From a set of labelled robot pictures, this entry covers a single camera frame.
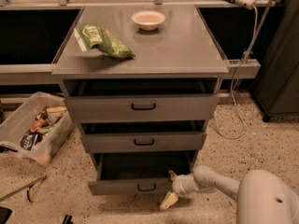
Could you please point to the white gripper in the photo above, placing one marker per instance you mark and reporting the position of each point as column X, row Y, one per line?
column 180, row 184

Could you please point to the grey bottom drawer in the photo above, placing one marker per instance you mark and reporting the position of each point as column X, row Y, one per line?
column 138, row 172

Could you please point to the grey drawer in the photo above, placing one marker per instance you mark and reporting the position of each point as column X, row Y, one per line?
column 141, row 108
column 138, row 172
column 138, row 142

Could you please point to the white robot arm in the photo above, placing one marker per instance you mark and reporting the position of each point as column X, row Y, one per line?
column 261, row 197

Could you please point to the grey middle drawer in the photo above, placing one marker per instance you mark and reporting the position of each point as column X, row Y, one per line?
column 138, row 142

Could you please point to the grey drawer cabinet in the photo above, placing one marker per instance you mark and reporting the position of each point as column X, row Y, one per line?
column 176, row 58

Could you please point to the grey top drawer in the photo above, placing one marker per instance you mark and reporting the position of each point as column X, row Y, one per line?
column 141, row 108

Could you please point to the black floor object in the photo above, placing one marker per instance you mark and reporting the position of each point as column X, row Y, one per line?
column 67, row 220

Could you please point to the tan snack packet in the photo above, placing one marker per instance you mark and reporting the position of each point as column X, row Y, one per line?
column 53, row 114

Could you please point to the dark grey side cabinet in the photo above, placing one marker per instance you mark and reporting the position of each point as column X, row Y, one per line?
column 277, row 86

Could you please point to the clear plastic storage bin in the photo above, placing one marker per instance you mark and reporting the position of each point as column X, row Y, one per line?
column 50, row 138

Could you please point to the red snack packet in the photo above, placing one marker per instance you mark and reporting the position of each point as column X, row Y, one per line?
column 39, row 124

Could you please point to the blue snack packet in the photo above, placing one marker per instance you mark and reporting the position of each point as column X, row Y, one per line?
column 28, row 141

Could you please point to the white bowl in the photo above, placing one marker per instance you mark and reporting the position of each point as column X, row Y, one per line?
column 148, row 20

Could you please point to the black device corner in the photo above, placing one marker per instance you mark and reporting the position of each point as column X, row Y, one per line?
column 5, row 213

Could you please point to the green chip bag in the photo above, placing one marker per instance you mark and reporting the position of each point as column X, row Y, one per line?
column 94, row 37

